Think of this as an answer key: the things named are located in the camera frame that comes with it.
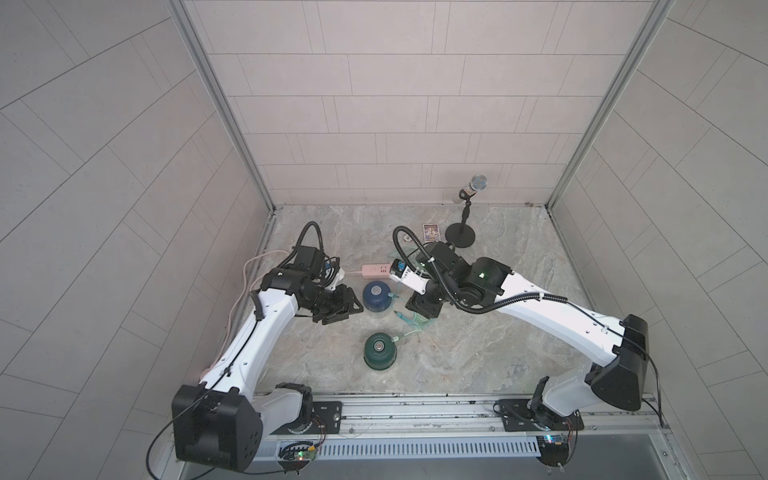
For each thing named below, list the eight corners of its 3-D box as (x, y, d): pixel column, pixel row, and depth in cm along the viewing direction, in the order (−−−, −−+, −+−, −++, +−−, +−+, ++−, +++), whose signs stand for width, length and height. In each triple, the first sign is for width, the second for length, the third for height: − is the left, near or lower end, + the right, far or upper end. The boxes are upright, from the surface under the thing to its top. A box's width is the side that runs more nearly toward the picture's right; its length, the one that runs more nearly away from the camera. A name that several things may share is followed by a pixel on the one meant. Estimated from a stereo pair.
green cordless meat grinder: (366, 374, 79) (363, 363, 71) (368, 346, 84) (365, 332, 76) (396, 374, 79) (396, 363, 71) (396, 346, 84) (396, 332, 76)
